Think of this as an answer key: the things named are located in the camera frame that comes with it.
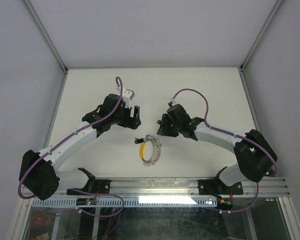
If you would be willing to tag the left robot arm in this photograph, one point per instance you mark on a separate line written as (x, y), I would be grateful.
(40, 172)

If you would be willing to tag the aluminium front rail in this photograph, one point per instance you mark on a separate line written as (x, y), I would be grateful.
(268, 187)

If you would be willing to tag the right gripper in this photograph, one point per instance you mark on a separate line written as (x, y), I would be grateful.
(163, 129)

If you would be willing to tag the slotted cable duct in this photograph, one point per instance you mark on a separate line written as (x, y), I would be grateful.
(128, 202)

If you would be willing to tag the silver key with black tag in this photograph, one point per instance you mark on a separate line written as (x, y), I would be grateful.
(137, 139)

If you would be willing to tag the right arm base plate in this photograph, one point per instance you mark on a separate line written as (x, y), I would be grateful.
(217, 188)

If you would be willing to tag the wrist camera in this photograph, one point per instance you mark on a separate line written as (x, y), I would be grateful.
(127, 97)
(171, 102)

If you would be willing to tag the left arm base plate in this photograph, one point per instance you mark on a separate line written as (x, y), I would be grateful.
(98, 186)

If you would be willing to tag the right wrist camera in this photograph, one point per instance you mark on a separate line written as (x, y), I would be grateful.
(171, 102)

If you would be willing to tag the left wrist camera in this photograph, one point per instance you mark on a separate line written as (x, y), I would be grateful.
(127, 97)

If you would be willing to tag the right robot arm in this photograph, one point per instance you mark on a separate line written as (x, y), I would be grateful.
(254, 156)

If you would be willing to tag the large steel keyring yellow handle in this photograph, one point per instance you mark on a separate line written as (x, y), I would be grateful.
(150, 151)

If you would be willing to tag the black key tag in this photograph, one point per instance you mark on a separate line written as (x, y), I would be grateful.
(139, 140)

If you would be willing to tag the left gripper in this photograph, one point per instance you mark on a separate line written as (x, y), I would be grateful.
(131, 122)

